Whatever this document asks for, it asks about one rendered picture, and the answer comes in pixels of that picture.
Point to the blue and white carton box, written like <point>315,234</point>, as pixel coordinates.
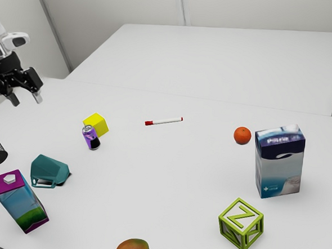
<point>279,162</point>

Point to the orange fruit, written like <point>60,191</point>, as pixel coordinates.
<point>242,135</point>

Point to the purple drink can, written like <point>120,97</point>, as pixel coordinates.
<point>91,138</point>

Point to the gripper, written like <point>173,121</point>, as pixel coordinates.
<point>4,65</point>

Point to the purple top milk carton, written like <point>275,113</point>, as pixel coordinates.
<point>17,201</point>

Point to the yellow cube block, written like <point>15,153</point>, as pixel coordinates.
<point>96,124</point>

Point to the green letter block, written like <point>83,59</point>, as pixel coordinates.
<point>241,223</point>

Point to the red and white marker pen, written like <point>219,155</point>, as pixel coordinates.
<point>163,121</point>

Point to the teal faceted mug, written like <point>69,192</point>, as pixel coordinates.
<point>48,172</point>

